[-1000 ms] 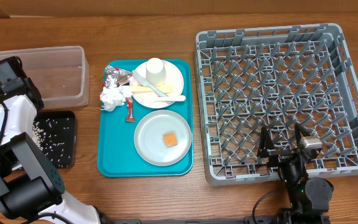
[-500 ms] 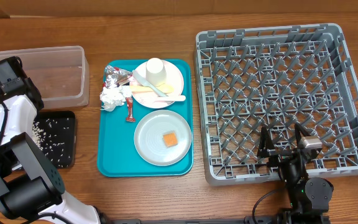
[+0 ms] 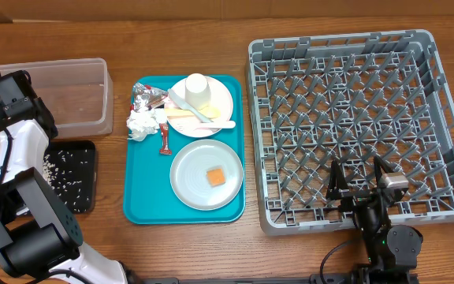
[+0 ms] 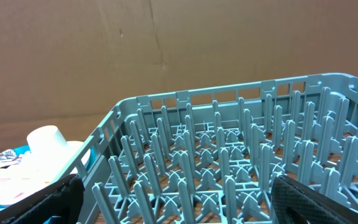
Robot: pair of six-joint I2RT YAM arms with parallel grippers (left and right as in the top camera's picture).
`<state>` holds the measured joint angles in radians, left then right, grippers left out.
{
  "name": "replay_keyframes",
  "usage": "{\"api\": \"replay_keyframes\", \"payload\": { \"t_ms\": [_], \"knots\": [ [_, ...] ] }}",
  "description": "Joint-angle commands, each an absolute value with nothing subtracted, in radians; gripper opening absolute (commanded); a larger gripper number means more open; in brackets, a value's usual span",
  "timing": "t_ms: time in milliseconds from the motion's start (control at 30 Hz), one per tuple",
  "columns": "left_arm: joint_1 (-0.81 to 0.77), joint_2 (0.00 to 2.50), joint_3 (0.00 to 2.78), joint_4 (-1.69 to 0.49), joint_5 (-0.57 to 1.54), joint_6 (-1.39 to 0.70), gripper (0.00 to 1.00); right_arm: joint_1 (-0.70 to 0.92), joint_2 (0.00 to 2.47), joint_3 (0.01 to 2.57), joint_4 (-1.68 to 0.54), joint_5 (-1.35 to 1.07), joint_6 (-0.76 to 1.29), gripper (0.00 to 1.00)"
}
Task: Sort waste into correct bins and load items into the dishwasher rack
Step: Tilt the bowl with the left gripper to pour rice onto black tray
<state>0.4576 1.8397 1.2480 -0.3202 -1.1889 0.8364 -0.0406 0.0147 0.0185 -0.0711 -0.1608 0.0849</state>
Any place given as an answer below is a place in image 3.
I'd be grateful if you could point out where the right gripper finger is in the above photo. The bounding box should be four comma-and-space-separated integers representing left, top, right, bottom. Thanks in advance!
326, 159, 348, 200
374, 155, 395, 188

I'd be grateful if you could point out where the white rice pile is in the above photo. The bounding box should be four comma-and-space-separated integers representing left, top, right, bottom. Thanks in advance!
41, 149, 92, 212

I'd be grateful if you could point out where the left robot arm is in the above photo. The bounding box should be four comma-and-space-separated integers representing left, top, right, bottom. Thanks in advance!
0, 70, 139, 283

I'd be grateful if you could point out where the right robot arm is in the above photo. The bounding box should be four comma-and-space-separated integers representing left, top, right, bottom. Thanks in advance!
319, 156, 423, 283

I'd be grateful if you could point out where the grey dishwasher rack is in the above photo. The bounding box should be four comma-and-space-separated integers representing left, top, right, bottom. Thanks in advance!
247, 29, 454, 235

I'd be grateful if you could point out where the black plastic tray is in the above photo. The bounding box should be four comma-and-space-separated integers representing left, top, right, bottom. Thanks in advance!
13, 140, 97, 216

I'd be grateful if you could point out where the clear plastic bin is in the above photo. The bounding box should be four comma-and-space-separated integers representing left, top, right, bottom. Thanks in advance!
0, 58, 114, 139

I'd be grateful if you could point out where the orange food cube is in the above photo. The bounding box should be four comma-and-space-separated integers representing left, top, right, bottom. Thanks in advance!
207, 167, 226, 187

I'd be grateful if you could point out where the pink plastic fork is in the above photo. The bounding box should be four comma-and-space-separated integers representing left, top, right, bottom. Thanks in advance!
176, 121, 236, 131

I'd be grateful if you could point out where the yellow plastic spoon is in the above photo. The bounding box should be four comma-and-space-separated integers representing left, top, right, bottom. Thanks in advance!
165, 106, 221, 119

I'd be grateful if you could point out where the grey round plate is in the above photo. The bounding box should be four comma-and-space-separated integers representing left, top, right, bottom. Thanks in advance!
169, 139, 244, 211

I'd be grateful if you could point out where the crumpled white napkin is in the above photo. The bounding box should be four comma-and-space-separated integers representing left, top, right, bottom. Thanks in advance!
126, 108, 167, 141

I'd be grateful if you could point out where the white plate with cutlery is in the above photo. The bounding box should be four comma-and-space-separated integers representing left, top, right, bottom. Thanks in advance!
164, 75, 234, 138

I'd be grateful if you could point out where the white paper cup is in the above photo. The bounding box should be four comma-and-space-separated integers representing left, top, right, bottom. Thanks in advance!
185, 73, 211, 110

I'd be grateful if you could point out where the crumpled foil wrapper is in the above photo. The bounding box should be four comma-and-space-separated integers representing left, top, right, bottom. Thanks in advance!
132, 83, 169, 112

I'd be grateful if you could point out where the teal serving tray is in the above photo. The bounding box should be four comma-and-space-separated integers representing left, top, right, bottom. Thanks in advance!
123, 75, 246, 225

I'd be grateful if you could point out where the red sauce packet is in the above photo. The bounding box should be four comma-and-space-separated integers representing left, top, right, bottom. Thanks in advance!
159, 123, 172, 155

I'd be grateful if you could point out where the light blue plastic knife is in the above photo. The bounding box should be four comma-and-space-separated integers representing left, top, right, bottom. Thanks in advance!
168, 89, 212, 123

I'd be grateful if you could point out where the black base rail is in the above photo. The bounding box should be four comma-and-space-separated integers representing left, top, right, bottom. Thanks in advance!
140, 274, 352, 284

